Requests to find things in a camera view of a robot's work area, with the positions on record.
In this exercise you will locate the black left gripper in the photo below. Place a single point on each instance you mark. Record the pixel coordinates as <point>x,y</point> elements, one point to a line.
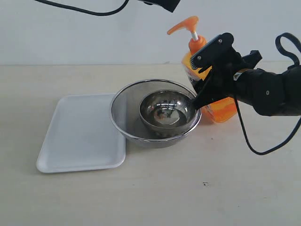
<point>169,5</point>

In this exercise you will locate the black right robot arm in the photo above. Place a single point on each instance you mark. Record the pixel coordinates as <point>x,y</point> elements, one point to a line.
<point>235,76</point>

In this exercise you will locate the small stainless steel bowl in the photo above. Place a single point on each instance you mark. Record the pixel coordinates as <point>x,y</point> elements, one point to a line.
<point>168,112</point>

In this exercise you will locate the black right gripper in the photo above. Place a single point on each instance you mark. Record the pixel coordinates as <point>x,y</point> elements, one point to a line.
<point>219,82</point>

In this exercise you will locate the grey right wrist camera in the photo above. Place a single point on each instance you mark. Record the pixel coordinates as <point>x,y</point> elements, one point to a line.
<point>212,51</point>

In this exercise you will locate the steel mesh strainer basket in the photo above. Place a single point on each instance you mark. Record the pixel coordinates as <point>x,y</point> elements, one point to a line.
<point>125,115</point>

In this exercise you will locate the white rectangular plastic tray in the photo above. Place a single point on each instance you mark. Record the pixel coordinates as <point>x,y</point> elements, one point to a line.
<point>81,137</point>

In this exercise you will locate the orange pump soap bottle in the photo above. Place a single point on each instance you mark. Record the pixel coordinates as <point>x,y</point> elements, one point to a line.
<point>219,111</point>

